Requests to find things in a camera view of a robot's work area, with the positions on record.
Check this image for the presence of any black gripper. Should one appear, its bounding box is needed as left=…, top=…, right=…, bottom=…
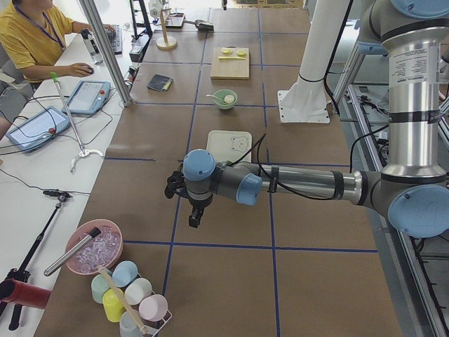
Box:
left=164, top=171, right=213, bottom=227

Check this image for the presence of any white ceramic spoon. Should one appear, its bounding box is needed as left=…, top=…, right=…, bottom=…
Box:
left=206, top=94, right=219, bottom=104

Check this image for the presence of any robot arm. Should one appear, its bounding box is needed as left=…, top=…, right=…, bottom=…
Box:
left=164, top=1, right=448, bottom=238

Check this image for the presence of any pink ice bowl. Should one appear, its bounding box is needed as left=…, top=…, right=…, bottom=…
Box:
left=66, top=219, right=123, bottom=275

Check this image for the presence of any steel tube in bowl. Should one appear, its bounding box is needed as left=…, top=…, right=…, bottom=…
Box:
left=43, top=227, right=101, bottom=277

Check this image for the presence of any mint green ceramic bowl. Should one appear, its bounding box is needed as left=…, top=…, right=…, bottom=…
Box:
left=213, top=88, right=238, bottom=110

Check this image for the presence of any cream bear serving tray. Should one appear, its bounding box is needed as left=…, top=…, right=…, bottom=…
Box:
left=206, top=130, right=253, bottom=162

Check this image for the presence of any blue cup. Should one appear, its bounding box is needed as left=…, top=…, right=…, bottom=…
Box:
left=112, top=260, right=138, bottom=288

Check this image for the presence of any white cup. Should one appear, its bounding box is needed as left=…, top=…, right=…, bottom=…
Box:
left=125, top=277, right=152, bottom=305

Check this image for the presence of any pink cup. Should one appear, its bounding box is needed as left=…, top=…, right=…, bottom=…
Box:
left=139, top=294, right=168, bottom=322

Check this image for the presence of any green cup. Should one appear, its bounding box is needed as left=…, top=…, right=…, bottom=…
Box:
left=91, top=274, right=110, bottom=304

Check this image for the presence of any yellow cup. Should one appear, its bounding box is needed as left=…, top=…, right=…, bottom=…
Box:
left=102, top=289, right=126, bottom=323

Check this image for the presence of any grey cup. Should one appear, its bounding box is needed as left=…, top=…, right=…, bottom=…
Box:
left=119, top=312, right=143, bottom=337

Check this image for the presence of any reacher grabber tool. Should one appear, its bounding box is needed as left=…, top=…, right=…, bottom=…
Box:
left=50, top=72, right=105, bottom=173

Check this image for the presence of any grey folded cloth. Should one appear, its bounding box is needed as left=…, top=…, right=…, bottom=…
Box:
left=147, top=74, right=173, bottom=92

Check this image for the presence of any bamboo cutting board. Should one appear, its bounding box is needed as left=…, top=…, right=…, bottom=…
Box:
left=210, top=47, right=250, bottom=80

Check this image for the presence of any blue teach pendant tablet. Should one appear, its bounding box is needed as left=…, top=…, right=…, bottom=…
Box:
left=67, top=80, right=111, bottom=116

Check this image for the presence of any yellow plastic knife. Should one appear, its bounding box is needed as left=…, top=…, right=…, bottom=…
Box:
left=218, top=56, right=246, bottom=60

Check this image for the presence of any wooden mug tree stand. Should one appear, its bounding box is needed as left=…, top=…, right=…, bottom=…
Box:
left=156, top=9, right=177, bottom=51

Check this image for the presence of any steel scoop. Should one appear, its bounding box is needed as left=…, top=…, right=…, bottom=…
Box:
left=183, top=20, right=214, bottom=32

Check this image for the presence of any black tripod stick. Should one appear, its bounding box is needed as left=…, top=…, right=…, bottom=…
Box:
left=1, top=190, right=72, bottom=314

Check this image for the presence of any red cylinder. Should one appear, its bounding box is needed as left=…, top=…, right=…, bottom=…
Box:
left=1, top=279, right=51, bottom=309

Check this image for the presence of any black tray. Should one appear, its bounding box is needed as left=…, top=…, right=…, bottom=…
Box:
left=165, top=13, right=185, bottom=29

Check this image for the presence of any keyboard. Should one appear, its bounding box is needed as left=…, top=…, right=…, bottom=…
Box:
left=105, top=25, right=123, bottom=55

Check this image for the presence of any water bottle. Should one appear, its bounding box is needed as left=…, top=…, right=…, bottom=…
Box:
left=81, top=29, right=103, bottom=65

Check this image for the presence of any person in yellow shirt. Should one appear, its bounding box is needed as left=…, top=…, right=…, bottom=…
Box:
left=1, top=1, right=94, bottom=84

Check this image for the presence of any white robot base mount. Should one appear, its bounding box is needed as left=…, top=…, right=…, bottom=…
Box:
left=278, top=0, right=351, bottom=124

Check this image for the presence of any aluminium frame post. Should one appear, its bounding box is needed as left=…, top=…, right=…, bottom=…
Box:
left=79, top=0, right=133, bottom=107

